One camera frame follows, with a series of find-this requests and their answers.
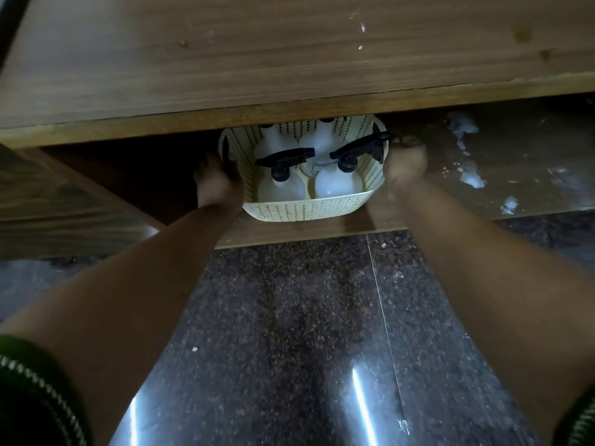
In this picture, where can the person's left hand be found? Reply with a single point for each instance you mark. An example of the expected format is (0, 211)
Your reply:
(218, 188)

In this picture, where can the person's right hand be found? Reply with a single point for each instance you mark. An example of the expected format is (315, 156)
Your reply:
(406, 167)

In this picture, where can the person's right fingers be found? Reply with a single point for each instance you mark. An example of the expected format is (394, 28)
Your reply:
(406, 141)

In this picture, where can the person's left fingers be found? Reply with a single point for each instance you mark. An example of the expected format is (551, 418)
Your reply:
(211, 164)

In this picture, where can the cream perforated plastic basket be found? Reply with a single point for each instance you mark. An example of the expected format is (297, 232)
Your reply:
(302, 209)

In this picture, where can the person's left forearm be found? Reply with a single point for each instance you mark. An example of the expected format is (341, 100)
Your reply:
(139, 292)

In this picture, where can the person's right forearm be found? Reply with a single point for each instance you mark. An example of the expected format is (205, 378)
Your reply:
(488, 283)

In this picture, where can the white plastic bottle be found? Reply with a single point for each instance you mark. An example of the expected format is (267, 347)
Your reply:
(320, 146)
(274, 141)

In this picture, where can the white spray bottle black trigger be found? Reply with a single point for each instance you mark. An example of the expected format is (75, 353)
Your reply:
(337, 183)
(281, 188)

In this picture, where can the brown wooden cabinet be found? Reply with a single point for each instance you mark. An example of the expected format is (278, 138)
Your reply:
(232, 55)

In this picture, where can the green striped left sleeve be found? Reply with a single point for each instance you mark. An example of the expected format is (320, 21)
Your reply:
(32, 394)

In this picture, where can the green striped sleeve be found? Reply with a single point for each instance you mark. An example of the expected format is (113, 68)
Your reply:
(578, 422)
(32, 394)

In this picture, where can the green striped right sleeve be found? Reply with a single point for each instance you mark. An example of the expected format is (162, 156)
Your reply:
(578, 422)

